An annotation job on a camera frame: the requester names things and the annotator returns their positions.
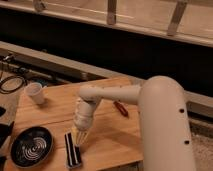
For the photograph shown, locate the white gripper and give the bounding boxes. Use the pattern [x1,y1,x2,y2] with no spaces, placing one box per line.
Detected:
[71,113,93,146]

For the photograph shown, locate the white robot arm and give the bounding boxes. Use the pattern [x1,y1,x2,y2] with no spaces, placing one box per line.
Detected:
[73,76,197,171]

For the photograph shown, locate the wooden table board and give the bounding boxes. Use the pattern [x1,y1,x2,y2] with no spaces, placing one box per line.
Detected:
[4,83,143,171]

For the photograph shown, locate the black patterned bowl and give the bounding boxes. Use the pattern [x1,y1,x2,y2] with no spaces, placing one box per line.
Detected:
[10,126,53,168]

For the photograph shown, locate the white paper cup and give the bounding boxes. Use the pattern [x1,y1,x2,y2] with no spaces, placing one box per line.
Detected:
[24,82,45,105]

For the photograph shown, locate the black cable coil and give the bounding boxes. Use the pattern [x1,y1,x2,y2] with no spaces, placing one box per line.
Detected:
[0,74,29,95]

